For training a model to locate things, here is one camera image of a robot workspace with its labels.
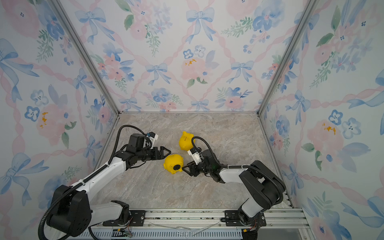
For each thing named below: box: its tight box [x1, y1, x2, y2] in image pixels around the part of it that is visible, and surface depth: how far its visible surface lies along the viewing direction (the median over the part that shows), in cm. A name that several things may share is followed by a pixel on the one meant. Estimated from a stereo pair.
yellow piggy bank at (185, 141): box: [179, 131, 196, 151], surface depth 95 cm
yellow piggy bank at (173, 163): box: [163, 154, 184, 175], surface depth 86 cm
